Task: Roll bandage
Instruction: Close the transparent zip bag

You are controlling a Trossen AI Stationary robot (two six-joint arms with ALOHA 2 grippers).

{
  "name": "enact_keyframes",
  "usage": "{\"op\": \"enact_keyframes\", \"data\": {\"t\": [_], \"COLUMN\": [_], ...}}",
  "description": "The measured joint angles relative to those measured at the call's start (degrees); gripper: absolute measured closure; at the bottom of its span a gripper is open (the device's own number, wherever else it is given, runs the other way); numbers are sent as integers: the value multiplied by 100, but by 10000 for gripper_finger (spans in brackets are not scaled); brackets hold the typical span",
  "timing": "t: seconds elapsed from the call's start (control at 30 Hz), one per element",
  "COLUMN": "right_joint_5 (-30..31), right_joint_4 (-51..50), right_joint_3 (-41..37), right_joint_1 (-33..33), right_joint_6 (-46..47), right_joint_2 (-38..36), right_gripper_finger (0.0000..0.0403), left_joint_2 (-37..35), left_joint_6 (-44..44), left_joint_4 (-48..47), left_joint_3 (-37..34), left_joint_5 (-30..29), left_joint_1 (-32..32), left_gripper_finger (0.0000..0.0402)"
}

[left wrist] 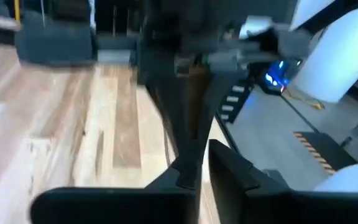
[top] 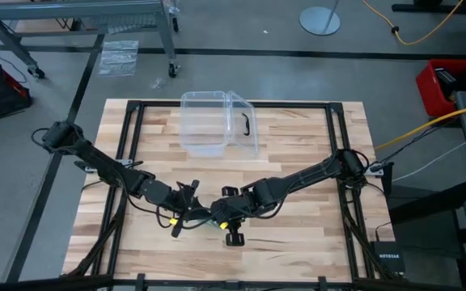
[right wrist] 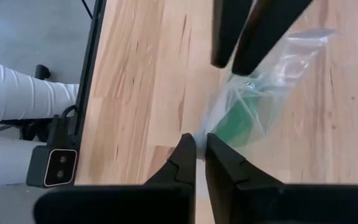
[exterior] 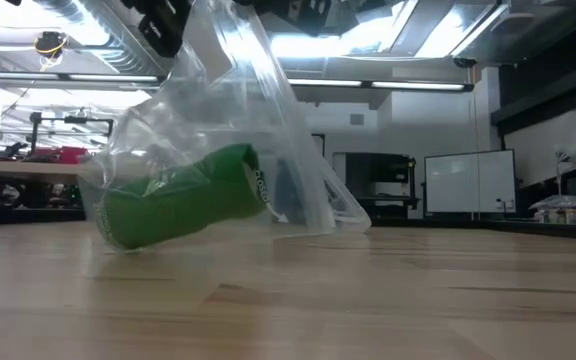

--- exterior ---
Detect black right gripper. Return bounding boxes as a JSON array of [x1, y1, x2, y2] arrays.
[[240, 0, 359, 37]]

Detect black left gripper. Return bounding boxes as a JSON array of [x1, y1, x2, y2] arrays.
[[120, 0, 194, 59]]

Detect clear plastic zip bag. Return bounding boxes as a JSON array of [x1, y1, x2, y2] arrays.
[[76, 0, 373, 252]]

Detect long ceiling light bar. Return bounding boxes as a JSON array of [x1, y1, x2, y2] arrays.
[[0, 69, 475, 94]]

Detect red background crate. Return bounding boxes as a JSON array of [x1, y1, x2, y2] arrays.
[[30, 146, 90, 165]]

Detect black background cabinet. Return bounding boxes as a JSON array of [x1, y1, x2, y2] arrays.
[[343, 152, 423, 220]]

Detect wooden background table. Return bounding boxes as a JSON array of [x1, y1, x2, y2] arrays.
[[0, 158, 89, 185]]

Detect white whiteboard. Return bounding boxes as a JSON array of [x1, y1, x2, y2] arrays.
[[423, 149, 517, 216]]

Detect pile of packaged goods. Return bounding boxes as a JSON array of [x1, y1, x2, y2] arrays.
[[530, 194, 576, 226]]

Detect black ceiling cable reel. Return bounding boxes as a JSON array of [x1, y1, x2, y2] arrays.
[[32, 30, 69, 72]]

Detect black frame stand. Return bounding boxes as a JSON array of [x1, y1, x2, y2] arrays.
[[27, 110, 115, 154]]

